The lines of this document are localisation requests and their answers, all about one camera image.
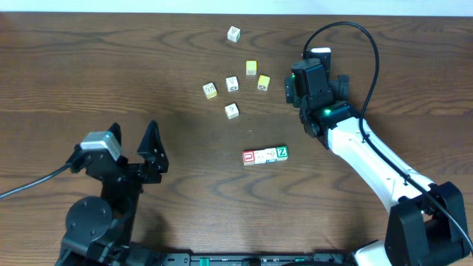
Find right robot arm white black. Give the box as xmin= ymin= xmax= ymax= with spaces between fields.
xmin=285 ymin=72 xmax=472 ymax=265

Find red U letter block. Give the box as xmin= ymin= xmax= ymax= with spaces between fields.
xmin=242 ymin=151 xmax=256 ymax=166

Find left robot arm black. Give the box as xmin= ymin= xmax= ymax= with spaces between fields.
xmin=57 ymin=120 xmax=169 ymax=265

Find green Z letter block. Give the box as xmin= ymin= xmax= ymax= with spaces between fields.
xmin=276 ymin=146 xmax=289 ymax=161

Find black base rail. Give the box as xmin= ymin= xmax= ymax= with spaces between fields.
xmin=126 ymin=251 xmax=358 ymax=266

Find yellow block upper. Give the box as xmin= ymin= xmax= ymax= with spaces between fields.
xmin=245 ymin=61 xmax=257 ymax=75

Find white block green side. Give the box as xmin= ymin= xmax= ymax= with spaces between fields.
xmin=225 ymin=103 xmax=239 ymax=120

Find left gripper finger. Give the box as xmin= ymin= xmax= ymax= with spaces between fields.
xmin=137 ymin=120 xmax=169 ymax=173
xmin=108 ymin=123 xmax=121 ymax=145

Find white block yellow side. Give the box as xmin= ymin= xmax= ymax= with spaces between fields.
xmin=203 ymin=82 xmax=218 ymax=99

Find white block red side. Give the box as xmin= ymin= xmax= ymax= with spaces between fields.
xmin=264 ymin=148 xmax=278 ymax=163

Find yellow block with black mark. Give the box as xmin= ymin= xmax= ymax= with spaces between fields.
xmin=257 ymin=75 xmax=270 ymax=91

